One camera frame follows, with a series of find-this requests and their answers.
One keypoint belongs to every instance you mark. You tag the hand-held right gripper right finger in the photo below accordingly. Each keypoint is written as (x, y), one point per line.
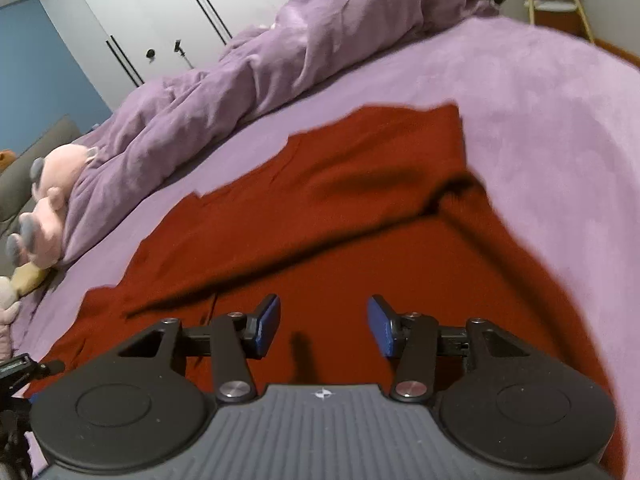
(381, 327)

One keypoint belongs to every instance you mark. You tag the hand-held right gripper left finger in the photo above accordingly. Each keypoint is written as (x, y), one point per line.
(265, 327)

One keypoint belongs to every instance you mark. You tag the red knit sweater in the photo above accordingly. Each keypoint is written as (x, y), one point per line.
(350, 220)

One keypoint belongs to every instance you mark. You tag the purple duvet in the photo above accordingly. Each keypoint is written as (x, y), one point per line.
(260, 85)

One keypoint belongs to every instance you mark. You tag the pink plush toy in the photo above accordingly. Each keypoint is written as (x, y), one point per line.
(47, 200)

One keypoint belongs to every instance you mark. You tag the beige plush toy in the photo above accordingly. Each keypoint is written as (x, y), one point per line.
(15, 290)

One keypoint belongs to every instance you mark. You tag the black tripod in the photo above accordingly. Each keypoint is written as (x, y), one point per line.
(17, 400)

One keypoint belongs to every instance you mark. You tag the purple bed sheet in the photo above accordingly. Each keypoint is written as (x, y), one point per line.
(550, 125)

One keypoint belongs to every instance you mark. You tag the orange plush toy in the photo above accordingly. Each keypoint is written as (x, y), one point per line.
(4, 158)

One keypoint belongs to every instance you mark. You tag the white wardrobe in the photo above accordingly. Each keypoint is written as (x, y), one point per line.
(165, 15)

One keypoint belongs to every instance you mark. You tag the gold metal side table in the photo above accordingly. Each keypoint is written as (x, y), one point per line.
(560, 7)

